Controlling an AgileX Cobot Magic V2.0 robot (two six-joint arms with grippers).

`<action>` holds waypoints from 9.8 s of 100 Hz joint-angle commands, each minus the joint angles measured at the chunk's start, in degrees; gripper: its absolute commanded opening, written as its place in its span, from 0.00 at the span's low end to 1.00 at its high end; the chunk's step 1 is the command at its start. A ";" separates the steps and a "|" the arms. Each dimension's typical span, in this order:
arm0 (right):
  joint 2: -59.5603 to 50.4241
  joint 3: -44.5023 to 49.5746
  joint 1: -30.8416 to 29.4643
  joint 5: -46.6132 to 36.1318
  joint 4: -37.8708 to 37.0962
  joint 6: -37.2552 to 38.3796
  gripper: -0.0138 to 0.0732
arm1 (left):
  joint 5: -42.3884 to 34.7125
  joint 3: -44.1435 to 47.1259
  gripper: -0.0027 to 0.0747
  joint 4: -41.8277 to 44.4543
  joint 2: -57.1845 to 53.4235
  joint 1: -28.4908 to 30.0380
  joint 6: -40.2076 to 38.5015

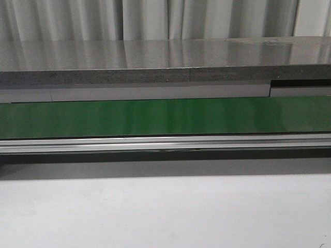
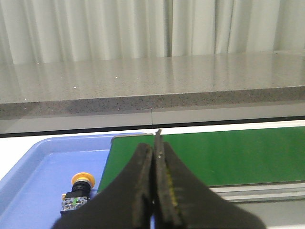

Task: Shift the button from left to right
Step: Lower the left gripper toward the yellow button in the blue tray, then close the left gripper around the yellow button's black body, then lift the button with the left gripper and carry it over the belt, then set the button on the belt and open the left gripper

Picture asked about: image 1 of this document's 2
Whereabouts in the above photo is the grey speckled stone counter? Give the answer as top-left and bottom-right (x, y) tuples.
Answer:
(0, 36), (331, 103)

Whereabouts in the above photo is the green conveyor belt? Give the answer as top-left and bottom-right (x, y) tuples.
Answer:
(1, 96), (330, 139)

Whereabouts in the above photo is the white pleated curtain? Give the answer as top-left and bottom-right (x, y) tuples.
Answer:
(1, 1), (330, 41)

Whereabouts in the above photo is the aluminium conveyor side rail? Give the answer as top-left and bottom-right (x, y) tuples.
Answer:
(1, 132), (330, 155)

